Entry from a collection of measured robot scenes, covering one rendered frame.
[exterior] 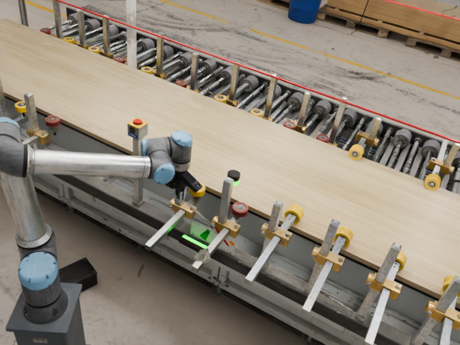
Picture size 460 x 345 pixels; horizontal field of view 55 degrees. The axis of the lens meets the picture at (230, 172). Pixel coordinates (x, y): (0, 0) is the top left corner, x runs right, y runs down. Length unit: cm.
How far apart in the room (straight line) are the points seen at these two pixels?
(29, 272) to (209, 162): 106
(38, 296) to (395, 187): 188
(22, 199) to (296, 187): 133
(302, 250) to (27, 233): 129
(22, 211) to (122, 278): 122
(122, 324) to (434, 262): 174
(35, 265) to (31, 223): 17
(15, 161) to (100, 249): 166
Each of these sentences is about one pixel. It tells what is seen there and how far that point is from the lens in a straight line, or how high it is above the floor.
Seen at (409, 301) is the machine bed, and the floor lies 72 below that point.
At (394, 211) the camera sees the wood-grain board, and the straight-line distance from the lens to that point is 249.
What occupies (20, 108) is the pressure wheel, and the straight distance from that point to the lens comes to 295.
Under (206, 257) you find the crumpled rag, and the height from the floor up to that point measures 87.
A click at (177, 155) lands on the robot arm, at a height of 125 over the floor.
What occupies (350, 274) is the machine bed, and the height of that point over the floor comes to 72.
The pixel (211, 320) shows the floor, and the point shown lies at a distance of 287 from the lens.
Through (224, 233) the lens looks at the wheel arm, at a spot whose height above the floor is 86.
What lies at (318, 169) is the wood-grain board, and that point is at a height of 90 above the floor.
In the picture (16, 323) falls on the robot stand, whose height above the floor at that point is 60.
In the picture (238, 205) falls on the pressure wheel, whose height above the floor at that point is 90.
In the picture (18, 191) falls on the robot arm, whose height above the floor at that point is 118.
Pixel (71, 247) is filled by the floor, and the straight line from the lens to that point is 325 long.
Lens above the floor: 239
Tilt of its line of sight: 38 degrees down
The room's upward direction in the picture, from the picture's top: 9 degrees clockwise
